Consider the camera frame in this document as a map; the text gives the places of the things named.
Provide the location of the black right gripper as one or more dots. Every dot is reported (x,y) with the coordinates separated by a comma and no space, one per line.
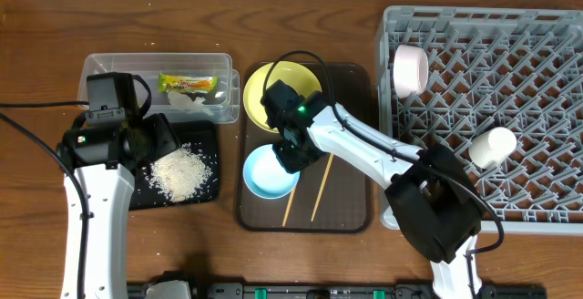
(290,164)

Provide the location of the light blue bowl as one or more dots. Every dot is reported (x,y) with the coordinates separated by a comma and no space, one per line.
(265,177)

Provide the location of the yellow round plate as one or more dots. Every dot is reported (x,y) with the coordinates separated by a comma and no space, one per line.
(299,77)

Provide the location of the white tissue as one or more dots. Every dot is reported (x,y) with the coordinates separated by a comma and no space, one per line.
(191,105)

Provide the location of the pale pink bowl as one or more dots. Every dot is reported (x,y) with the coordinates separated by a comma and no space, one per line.
(411,71)

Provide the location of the green snack wrapper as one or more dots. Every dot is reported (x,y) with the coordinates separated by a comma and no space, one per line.
(186,84)

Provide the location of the white cup green inside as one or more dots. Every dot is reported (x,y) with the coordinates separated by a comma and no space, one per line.
(490,149)

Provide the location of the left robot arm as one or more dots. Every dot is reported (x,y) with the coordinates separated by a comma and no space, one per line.
(100,154)

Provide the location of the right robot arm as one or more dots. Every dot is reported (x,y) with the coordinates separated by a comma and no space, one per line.
(432,200)

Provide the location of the black waste tray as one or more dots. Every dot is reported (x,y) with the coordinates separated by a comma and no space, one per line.
(202,135)

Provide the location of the grey plastic dishwasher rack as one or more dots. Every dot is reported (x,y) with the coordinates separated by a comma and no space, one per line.
(520,69)

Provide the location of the wooden chopstick right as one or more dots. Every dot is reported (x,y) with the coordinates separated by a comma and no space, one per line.
(322,186)

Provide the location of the dark brown serving tray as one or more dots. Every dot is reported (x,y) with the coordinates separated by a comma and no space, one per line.
(346,201)

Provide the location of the clear plastic bin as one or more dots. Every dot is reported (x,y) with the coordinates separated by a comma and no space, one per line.
(223,100)

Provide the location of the pile of white rice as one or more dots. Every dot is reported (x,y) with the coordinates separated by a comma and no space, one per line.
(181,175)

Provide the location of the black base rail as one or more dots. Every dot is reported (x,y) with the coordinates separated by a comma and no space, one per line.
(279,291)

